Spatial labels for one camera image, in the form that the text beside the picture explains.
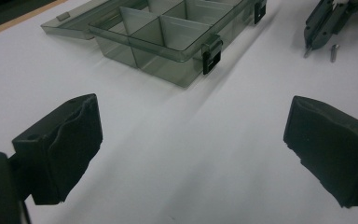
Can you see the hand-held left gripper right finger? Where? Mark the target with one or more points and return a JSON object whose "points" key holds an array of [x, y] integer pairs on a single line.
{"points": [[332, 152]]}

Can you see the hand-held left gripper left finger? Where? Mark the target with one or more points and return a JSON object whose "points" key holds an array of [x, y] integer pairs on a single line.
{"points": [[59, 149]]}

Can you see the small metal screw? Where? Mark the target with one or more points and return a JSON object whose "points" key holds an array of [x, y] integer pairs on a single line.
{"points": [[334, 53]]}

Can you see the clear grey compartment box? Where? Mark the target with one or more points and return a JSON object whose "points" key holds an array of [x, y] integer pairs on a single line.
{"points": [[164, 31]]}

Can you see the wooden table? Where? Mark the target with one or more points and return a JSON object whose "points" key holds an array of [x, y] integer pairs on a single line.
{"points": [[12, 21]]}

